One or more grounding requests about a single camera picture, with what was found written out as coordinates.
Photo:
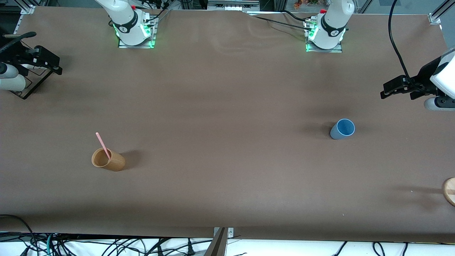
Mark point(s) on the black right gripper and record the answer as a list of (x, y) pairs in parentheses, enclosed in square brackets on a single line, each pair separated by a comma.
[(17, 55)]

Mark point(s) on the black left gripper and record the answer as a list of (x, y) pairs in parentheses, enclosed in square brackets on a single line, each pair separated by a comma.
[(423, 76)]

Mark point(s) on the blue cup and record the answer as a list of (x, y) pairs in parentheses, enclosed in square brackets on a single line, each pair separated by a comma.
[(336, 133)]

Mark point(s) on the pink chopstick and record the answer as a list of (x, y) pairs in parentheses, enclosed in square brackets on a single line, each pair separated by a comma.
[(102, 142)]

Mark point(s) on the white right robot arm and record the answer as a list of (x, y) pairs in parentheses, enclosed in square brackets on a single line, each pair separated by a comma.
[(124, 17)]

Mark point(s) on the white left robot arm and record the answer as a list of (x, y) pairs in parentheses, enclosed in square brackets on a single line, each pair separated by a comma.
[(332, 21)]

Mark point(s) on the bamboo cup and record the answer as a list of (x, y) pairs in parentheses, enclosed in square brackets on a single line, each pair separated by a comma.
[(115, 163)]

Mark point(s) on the round wooden disc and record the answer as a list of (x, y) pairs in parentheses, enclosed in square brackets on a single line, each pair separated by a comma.
[(450, 192)]

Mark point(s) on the dark metal bar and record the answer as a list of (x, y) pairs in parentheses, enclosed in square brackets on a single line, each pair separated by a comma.
[(217, 247)]

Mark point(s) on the aluminium frame corner post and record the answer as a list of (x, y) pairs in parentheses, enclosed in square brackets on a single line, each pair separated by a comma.
[(439, 14), (28, 7)]

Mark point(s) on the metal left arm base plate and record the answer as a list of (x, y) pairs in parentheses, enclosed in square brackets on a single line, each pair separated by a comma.
[(338, 49)]

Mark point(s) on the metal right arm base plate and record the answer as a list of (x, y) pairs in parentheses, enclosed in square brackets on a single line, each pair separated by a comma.
[(153, 33)]

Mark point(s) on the grey metal rail block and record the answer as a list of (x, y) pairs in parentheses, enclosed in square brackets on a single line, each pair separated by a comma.
[(233, 5)]

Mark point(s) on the metal table edge bracket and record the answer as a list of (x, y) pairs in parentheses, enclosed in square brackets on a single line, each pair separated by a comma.
[(230, 232)]

